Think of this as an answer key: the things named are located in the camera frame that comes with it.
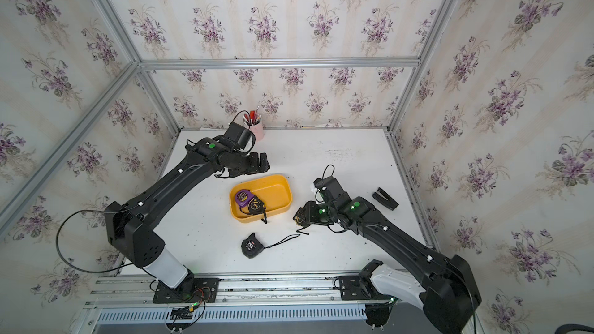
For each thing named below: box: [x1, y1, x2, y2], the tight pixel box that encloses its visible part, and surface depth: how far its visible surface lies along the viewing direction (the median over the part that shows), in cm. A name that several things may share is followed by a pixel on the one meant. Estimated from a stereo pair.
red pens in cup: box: [242, 105, 263, 127], surface depth 113 cm
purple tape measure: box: [235, 189, 255, 208], surface depth 93 cm
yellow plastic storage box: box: [229, 174, 294, 223], surface depth 97 cm
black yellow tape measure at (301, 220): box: [292, 207, 311, 236], surface depth 78 cm
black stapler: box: [372, 187, 400, 212], surface depth 95 cm
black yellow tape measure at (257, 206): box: [247, 195, 268, 225], surface depth 90 cm
